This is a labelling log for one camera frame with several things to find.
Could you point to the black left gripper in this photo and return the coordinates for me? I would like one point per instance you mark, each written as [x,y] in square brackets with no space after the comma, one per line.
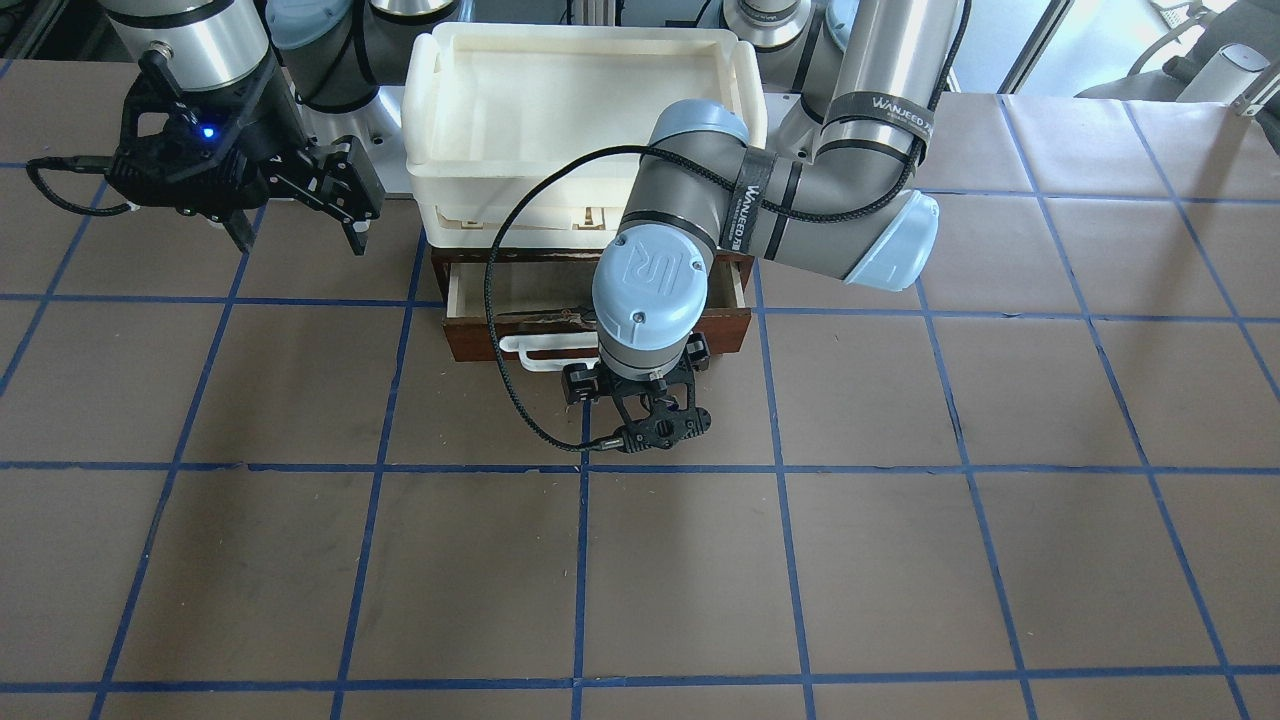
[577,379]

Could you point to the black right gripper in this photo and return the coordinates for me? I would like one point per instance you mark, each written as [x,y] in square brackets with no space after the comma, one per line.
[262,127]

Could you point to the white drawer handle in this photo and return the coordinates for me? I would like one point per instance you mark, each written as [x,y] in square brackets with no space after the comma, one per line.
[552,352]

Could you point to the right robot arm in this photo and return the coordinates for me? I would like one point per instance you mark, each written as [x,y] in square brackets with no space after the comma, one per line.
[341,58]

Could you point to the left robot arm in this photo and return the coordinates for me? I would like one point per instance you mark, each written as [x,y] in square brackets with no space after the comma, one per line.
[847,208]

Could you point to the dark brown cabinet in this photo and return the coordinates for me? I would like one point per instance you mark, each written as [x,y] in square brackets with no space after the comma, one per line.
[442,260]

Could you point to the cream plastic tray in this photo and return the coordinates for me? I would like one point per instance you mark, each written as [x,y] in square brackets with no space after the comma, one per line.
[489,110]

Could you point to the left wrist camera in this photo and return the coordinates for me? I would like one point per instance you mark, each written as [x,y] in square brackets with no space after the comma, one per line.
[654,414]

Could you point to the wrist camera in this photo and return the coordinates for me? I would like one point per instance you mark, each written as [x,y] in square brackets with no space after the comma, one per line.
[185,149]
[654,414]

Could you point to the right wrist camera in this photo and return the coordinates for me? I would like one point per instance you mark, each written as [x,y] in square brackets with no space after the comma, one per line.
[185,149]

